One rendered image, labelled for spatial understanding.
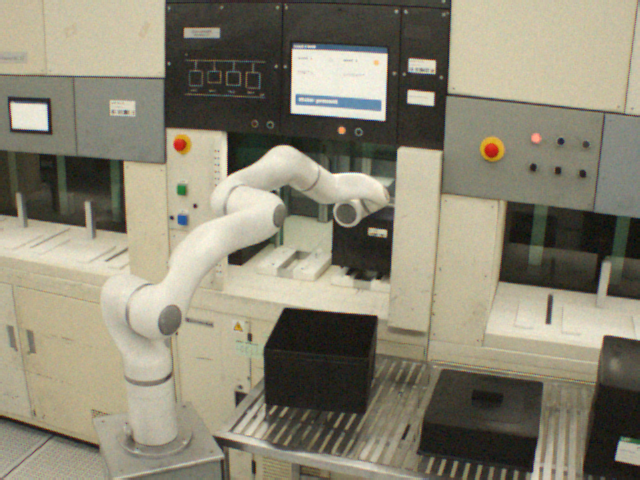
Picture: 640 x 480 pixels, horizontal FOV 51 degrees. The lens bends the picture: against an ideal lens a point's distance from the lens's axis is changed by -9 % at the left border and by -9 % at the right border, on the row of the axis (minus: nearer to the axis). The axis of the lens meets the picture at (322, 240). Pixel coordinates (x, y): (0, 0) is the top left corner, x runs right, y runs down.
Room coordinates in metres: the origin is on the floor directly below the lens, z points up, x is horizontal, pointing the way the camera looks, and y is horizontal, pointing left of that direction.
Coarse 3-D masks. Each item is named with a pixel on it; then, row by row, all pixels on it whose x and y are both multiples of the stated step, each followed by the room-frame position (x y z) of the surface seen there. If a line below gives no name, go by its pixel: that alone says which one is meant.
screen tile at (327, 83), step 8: (296, 56) 2.12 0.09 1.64; (304, 56) 2.11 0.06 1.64; (312, 56) 2.10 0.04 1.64; (320, 56) 2.09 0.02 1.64; (336, 56) 2.08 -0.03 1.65; (296, 64) 2.12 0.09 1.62; (304, 64) 2.11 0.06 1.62; (312, 64) 2.10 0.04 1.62; (320, 64) 2.09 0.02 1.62; (328, 64) 2.09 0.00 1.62; (336, 64) 2.08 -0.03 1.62; (296, 72) 2.12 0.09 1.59; (328, 72) 2.09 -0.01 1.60; (336, 72) 2.08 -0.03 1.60; (296, 80) 2.12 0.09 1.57; (304, 80) 2.11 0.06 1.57; (312, 80) 2.10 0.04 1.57; (320, 80) 2.09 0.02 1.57; (328, 80) 2.09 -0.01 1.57; (296, 88) 2.12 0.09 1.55; (304, 88) 2.11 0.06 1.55; (312, 88) 2.10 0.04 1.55; (320, 88) 2.09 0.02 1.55; (328, 88) 2.08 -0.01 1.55
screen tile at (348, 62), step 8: (344, 56) 2.07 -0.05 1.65; (352, 56) 2.06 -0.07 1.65; (360, 56) 2.06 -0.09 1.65; (344, 64) 2.07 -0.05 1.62; (352, 64) 2.06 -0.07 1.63; (360, 64) 2.06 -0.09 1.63; (368, 64) 2.05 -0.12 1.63; (376, 72) 2.04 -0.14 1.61; (344, 80) 2.07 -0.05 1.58; (352, 80) 2.06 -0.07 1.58; (360, 80) 2.06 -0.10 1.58; (368, 80) 2.05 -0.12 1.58; (376, 80) 2.04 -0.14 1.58; (344, 88) 2.07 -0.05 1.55; (352, 88) 2.06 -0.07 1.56; (360, 88) 2.06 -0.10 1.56; (368, 88) 2.05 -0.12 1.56; (376, 88) 2.04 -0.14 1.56
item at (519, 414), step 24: (456, 384) 1.63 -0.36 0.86; (480, 384) 1.63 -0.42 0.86; (504, 384) 1.63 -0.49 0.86; (528, 384) 1.63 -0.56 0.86; (432, 408) 1.52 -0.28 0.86; (456, 408) 1.51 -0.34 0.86; (480, 408) 1.51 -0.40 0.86; (504, 408) 1.51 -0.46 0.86; (528, 408) 1.51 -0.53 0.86; (432, 432) 1.45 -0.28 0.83; (456, 432) 1.43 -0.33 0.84; (480, 432) 1.42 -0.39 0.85; (504, 432) 1.40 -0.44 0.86; (528, 432) 1.40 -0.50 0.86; (432, 456) 1.44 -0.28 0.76; (456, 456) 1.43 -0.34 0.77; (480, 456) 1.41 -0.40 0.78; (504, 456) 1.39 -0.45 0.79; (528, 456) 1.38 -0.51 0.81
